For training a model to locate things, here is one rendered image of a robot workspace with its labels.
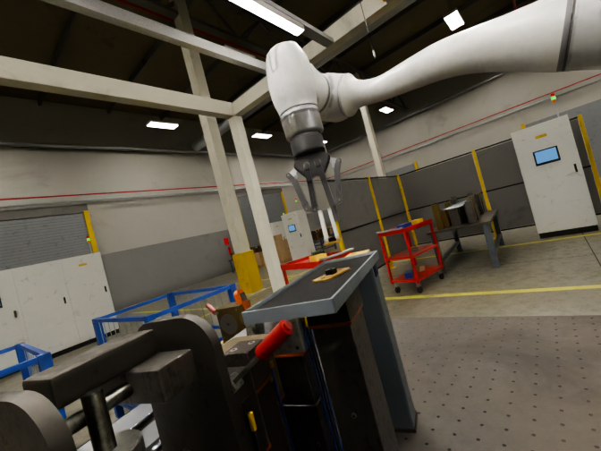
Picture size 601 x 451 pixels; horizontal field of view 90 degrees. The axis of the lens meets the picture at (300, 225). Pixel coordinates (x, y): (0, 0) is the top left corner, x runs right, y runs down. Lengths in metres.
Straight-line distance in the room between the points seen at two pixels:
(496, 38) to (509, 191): 7.21
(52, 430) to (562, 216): 6.91
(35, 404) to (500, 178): 7.68
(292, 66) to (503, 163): 7.17
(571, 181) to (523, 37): 6.38
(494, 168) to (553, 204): 1.45
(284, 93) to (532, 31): 0.42
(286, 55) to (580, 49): 0.48
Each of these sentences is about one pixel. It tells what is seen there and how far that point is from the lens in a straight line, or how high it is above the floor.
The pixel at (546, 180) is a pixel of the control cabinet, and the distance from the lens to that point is 6.89.
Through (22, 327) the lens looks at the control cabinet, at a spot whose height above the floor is 0.80.
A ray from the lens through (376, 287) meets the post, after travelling 0.80.
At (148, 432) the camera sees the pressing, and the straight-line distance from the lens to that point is 0.65.
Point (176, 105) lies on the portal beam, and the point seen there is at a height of 3.30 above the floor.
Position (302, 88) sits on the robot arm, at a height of 1.55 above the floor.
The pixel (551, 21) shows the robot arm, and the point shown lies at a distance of 0.56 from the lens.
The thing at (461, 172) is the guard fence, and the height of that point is 1.60.
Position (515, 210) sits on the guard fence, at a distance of 7.76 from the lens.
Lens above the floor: 1.26
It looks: 1 degrees up
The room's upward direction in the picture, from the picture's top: 15 degrees counter-clockwise
